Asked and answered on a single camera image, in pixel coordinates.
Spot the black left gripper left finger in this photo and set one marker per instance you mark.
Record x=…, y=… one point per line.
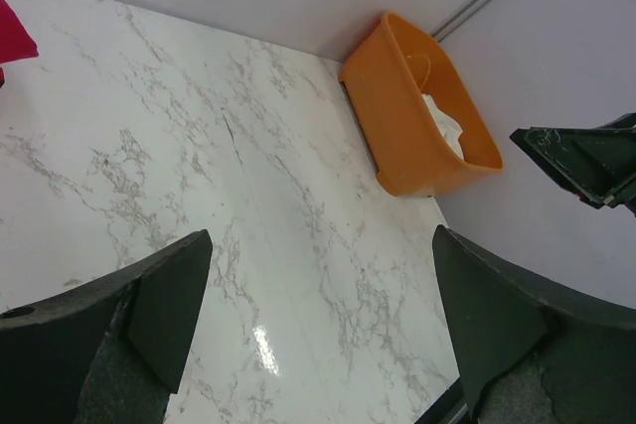
x=112, y=350

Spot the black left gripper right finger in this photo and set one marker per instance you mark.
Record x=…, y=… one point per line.
x=530, y=350

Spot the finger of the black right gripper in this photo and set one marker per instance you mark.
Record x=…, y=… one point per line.
x=596, y=164

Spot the cream white t shirt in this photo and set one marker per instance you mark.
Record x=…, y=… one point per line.
x=449, y=129

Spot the orange plastic basket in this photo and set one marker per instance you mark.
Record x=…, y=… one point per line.
x=385, y=77

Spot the folded magenta t shirt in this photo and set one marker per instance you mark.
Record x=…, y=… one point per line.
x=15, y=42

